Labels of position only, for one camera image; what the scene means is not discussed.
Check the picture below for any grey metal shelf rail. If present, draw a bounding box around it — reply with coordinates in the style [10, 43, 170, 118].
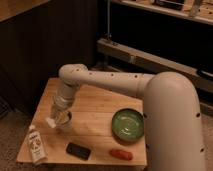
[97, 38, 213, 93]

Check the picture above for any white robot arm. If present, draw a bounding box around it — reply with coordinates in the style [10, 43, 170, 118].
[50, 64, 206, 171]

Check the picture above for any orange red oblong object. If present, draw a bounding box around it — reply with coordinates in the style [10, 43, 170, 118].
[109, 149, 133, 161]

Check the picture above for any white sponge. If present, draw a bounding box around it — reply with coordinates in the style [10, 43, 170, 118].
[45, 117, 56, 128]

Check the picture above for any wooden table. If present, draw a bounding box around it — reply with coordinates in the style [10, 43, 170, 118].
[16, 77, 148, 167]

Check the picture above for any upper wooden shelf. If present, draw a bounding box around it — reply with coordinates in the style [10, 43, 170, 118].
[111, 0, 213, 26]

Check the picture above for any white ceramic cup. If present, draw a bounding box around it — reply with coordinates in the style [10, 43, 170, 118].
[55, 111, 72, 128]

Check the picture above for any translucent grey gripper body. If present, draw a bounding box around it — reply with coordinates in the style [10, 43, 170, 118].
[50, 102, 69, 120]

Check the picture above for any white plastic bottle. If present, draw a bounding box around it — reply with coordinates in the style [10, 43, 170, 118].
[28, 125, 47, 165]

